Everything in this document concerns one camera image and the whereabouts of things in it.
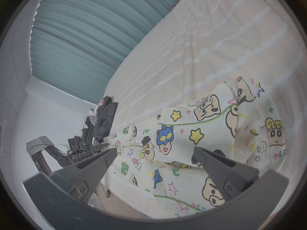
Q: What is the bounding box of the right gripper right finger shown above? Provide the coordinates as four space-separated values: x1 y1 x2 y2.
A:
192 146 260 202

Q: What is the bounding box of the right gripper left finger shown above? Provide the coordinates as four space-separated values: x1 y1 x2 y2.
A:
51 147 118 204

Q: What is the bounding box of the white printed pyjama top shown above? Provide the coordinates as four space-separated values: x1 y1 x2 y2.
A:
102 77 287 219

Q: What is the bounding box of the pile of clothes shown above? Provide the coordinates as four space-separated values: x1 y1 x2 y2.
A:
88 96 118 145

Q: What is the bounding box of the bed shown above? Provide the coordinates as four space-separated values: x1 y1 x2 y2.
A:
96 0 307 225

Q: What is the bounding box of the dark grey chest of drawers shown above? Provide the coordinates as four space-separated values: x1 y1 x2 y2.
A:
82 116 96 144

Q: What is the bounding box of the blue-green curtain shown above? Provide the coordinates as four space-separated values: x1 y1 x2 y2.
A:
30 0 190 105

